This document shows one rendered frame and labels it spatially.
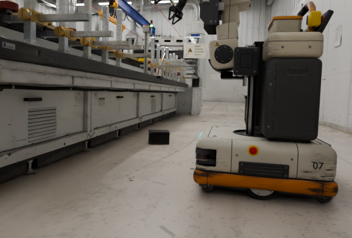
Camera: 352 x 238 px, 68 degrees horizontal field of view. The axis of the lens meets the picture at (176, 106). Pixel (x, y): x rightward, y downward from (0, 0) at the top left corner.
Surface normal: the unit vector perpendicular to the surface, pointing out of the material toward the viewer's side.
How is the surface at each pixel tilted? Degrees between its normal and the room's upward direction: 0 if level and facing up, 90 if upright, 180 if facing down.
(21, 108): 90
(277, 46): 90
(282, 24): 92
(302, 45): 90
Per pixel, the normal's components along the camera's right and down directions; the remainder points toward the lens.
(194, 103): -0.19, 0.04
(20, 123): 0.98, 0.04
